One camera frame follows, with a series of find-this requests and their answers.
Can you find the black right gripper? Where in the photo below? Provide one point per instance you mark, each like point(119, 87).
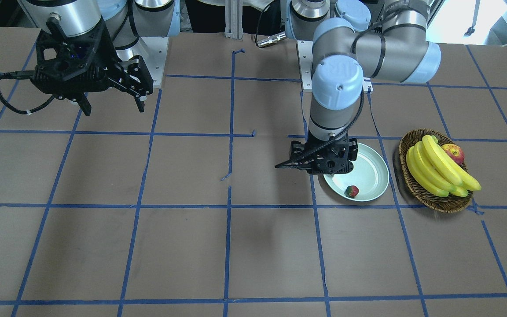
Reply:
point(112, 53)

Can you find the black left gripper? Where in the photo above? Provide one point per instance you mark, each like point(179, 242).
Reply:
point(352, 151)

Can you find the strawberry pair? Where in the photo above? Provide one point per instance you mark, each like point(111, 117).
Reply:
point(351, 191)

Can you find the yellow banana bunch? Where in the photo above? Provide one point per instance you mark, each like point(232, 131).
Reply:
point(436, 172)

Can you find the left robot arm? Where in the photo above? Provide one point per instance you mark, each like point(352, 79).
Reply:
point(394, 48)

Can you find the aluminium frame post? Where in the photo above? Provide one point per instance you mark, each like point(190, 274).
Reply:
point(233, 19)

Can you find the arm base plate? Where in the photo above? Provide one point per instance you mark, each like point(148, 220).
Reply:
point(156, 52)
point(310, 53)

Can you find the wicker basket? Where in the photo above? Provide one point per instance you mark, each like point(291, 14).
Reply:
point(409, 187)

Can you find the light green plate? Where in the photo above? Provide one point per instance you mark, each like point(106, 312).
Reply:
point(370, 175)

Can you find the red yellow apple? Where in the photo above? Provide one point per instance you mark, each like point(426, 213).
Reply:
point(455, 152)

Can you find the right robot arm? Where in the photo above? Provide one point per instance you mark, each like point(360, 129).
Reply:
point(127, 21)

